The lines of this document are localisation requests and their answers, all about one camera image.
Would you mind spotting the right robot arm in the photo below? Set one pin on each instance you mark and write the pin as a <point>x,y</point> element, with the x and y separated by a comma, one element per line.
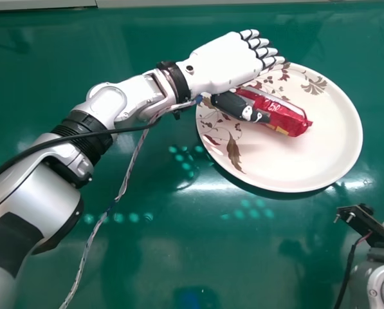
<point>378,280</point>

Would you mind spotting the white plate brown leaf pattern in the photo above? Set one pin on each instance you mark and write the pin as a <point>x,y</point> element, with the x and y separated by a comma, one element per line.
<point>291,161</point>

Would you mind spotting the red biscuit packet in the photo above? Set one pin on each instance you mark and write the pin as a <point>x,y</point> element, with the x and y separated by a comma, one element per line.
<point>285,116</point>

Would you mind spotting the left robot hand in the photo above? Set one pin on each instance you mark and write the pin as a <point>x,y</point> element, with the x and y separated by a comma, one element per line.
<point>224,64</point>

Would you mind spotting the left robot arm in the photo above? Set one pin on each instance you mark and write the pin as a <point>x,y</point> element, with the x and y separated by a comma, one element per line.
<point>98,103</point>

